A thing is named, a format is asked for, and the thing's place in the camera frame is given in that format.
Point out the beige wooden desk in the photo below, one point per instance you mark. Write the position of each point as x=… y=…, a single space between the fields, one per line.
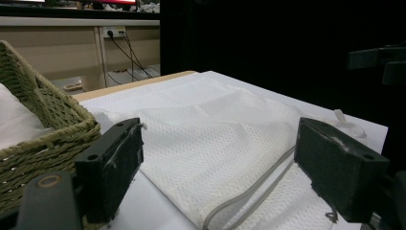
x=57 y=54

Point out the monitor with red edge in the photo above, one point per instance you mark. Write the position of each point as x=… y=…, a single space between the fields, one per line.
x=115 y=1

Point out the white mesh laundry bag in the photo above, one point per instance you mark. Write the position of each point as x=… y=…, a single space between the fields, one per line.
x=207 y=150

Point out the white wall power outlet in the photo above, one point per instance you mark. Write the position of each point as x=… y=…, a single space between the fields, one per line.
x=115 y=31

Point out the green woven basket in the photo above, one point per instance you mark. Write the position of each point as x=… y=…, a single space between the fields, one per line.
x=54 y=134

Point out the white cloth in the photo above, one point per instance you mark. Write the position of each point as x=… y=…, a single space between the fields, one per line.
x=16 y=121

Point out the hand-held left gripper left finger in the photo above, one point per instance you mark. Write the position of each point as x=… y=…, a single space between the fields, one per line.
x=110 y=166

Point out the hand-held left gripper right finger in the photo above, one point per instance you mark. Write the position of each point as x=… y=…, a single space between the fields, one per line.
x=335 y=172

